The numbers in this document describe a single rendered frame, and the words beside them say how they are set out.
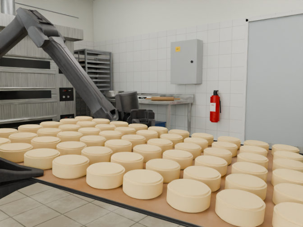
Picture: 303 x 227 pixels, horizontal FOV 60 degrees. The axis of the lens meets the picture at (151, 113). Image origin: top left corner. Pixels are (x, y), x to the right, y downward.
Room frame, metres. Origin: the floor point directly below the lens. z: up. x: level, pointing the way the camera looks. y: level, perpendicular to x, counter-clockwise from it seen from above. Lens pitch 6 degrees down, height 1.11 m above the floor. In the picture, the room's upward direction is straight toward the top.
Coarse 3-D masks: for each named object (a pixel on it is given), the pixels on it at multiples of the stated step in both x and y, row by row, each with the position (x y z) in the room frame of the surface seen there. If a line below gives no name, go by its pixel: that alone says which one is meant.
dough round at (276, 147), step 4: (276, 144) 0.54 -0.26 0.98; (280, 144) 0.55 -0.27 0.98; (272, 148) 0.53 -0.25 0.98; (276, 148) 0.52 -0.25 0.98; (280, 148) 0.51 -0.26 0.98; (284, 148) 0.51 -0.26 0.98; (288, 148) 0.51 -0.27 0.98; (292, 148) 0.52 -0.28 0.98; (296, 148) 0.52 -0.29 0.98; (272, 152) 0.53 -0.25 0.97; (296, 152) 0.50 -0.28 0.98
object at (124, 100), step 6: (120, 96) 0.83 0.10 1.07; (126, 96) 0.82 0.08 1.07; (132, 96) 0.82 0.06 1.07; (120, 102) 0.84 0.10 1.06; (126, 102) 0.82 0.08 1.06; (132, 102) 0.82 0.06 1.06; (120, 108) 0.84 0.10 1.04; (126, 108) 0.82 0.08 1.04; (132, 108) 0.82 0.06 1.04; (138, 108) 0.84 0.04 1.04; (120, 114) 0.85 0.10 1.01; (114, 120) 0.83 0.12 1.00; (120, 120) 0.85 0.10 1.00
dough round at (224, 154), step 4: (208, 148) 0.47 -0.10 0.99; (212, 148) 0.48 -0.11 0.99; (216, 148) 0.48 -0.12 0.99; (220, 148) 0.48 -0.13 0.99; (204, 152) 0.46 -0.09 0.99; (208, 152) 0.45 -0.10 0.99; (212, 152) 0.45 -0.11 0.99; (216, 152) 0.45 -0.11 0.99; (220, 152) 0.45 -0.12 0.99; (224, 152) 0.45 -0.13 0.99; (228, 152) 0.45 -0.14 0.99; (216, 156) 0.44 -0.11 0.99; (220, 156) 0.44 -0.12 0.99; (224, 156) 0.44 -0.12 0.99; (228, 156) 0.44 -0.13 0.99; (228, 160) 0.44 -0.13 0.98; (228, 164) 0.45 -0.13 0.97
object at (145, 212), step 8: (16, 128) 0.59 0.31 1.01; (48, 184) 0.32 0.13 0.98; (56, 184) 0.32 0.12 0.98; (72, 192) 0.31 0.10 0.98; (80, 192) 0.30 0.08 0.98; (104, 200) 0.29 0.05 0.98; (112, 200) 0.28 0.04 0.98; (128, 208) 0.27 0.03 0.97; (136, 208) 0.27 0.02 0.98; (152, 216) 0.26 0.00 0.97; (160, 216) 0.26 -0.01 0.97; (168, 216) 0.26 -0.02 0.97; (184, 224) 0.25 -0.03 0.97; (192, 224) 0.24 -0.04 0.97
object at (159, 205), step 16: (272, 160) 0.49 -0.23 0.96; (48, 176) 0.35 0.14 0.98; (224, 176) 0.39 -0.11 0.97; (96, 192) 0.30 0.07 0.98; (112, 192) 0.31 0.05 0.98; (272, 192) 0.34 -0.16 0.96; (144, 208) 0.27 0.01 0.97; (160, 208) 0.28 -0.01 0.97; (208, 208) 0.28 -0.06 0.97; (272, 208) 0.29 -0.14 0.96; (208, 224) 0.25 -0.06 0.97; (224, 224) 0.25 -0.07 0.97
